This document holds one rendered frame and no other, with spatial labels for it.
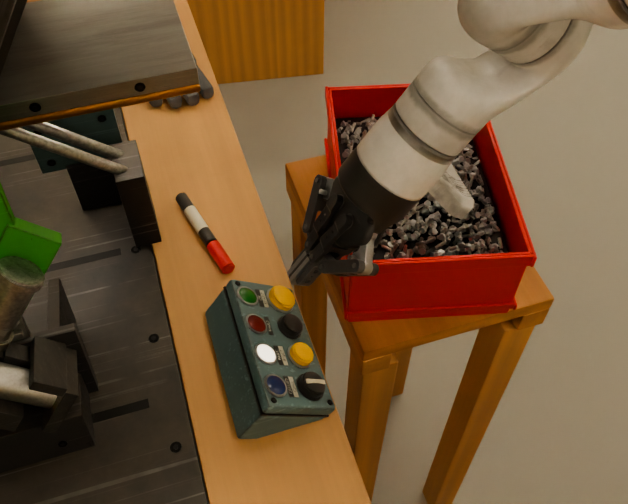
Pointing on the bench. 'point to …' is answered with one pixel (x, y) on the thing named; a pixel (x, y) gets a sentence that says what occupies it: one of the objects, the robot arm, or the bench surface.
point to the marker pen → (205, 234)
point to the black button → (291, 324)
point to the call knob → (312, 384)
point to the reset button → (301, 353)
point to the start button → (282, 297)
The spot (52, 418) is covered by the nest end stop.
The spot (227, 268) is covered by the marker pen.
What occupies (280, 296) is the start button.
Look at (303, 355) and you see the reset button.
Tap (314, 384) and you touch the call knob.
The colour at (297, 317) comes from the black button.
